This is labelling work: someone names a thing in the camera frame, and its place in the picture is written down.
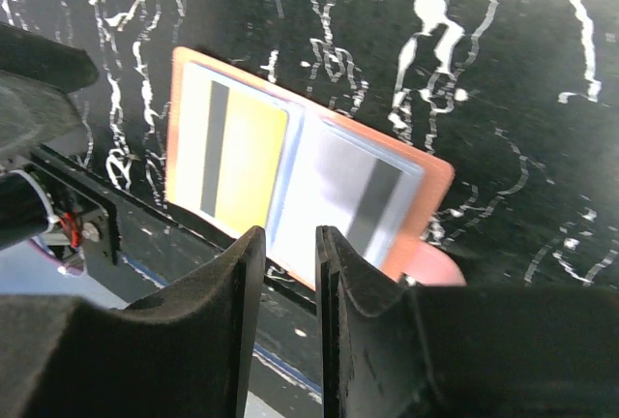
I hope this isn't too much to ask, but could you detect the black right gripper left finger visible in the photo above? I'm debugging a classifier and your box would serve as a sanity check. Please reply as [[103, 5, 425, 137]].
[[1, 226, 266, 417]]

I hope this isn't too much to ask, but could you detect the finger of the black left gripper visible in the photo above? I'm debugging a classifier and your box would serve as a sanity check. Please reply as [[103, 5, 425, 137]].
[[1, 23, 99, 94]]

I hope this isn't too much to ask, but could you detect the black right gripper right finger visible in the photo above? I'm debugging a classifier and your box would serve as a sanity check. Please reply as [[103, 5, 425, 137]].
[[315, 225, 618, 417]]

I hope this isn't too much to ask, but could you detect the white credit card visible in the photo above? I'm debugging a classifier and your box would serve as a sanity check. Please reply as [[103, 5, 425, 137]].
[[310, 123, 425, 267]]

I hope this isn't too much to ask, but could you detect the gold credit card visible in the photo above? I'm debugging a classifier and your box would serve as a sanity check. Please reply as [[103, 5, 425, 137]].
[[200, 81, 288, 233]]

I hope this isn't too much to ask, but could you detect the pink leather card holder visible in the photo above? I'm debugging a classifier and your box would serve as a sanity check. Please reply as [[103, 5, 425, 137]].
[[165, 46, 465, 286]]

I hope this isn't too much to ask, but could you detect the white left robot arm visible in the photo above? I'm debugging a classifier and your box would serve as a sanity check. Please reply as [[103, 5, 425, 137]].
[[1, 24, 119, 264]]

